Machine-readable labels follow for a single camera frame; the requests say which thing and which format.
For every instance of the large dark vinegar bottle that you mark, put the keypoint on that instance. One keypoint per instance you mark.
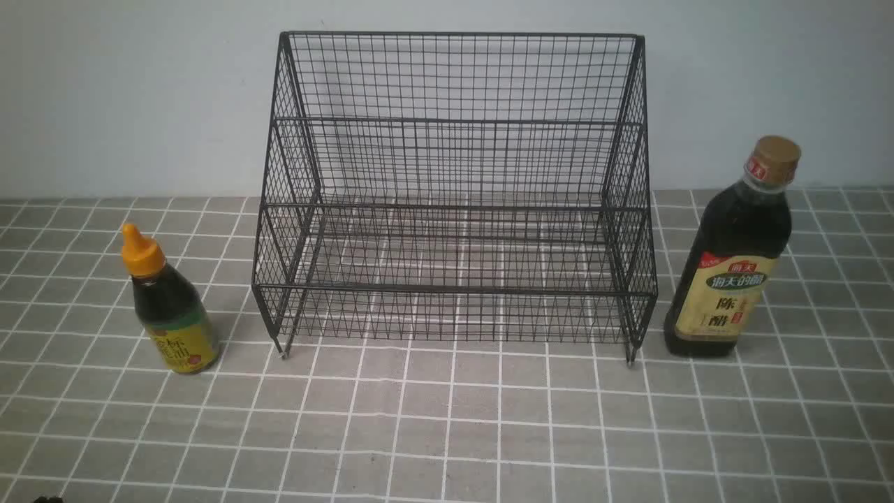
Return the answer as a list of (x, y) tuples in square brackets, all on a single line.
[(742, 232)]

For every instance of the small orange-capped sauce bottle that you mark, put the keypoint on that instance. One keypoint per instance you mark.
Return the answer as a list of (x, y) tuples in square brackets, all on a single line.
[(168, 306)]

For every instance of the grey grid tablecloth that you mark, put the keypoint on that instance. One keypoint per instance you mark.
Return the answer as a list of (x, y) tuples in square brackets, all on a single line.
[(800, 412)]

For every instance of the black wire mesh rack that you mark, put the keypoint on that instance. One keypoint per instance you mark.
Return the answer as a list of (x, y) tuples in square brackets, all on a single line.
[(444, 186)]

